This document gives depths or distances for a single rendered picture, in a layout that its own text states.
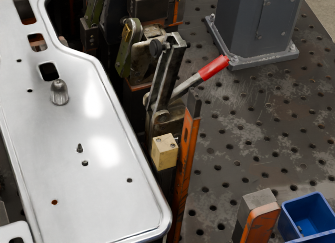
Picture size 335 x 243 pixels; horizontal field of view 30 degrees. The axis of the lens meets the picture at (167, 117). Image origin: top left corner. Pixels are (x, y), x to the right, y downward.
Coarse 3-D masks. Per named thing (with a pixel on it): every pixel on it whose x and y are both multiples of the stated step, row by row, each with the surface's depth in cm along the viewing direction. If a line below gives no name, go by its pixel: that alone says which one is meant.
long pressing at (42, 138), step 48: (0, 0) 133; (48, 0) 135; (0, 48) 124; (48, 48) 125; (0, 96) 116; (48, 96) 117; (96, 96) 118; (48, 144) 109; (96, 144) 110; (48, 192) 103; (96, 192) 104; (144, 192) 104; (48, 240) 97; (96, 240) 98; (144, 240) 99
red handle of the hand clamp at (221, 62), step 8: (224, 56) 106; (208, 64) 106; (216, 64) 105; (224, 64) 105; (200, 72) 106; (208, 72) 106; (216, 72) 106; (192, 80) 107; (200, 80) 106; (176, 88) 107; (184, 88) 107; (176, 96) 107; (152, 104) 108; (168, 104) 108
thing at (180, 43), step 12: (168, 36) 98; (180, 36) 98; (156, 48) 96; (168, 48) 97; (180, 48) 97; (168, 60) 99; (180, 60) 99; (156, 72) 104; (168, 72) 100; (156, 84) 106; (168, 84) 102; (156, 96) 108; (168, 96) 105; (156, 108) 106
